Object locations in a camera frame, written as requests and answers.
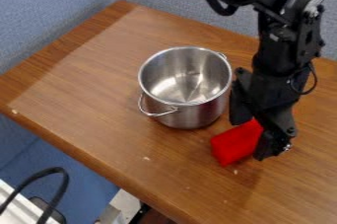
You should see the white device with black part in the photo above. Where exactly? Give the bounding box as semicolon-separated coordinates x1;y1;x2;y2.
0;179;68;224

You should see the red rectangular block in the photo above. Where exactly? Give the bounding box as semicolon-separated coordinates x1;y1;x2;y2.
210;118;264;166

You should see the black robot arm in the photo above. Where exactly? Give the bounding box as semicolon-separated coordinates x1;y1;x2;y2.
205;0;325;161

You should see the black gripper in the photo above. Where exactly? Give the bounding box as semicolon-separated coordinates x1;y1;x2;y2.
229;55;317;161

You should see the stainless steel pot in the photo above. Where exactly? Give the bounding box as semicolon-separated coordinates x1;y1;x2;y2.
138;46;232;129

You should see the black cable loop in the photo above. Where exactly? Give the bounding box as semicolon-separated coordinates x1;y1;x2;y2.
0;166;70;224

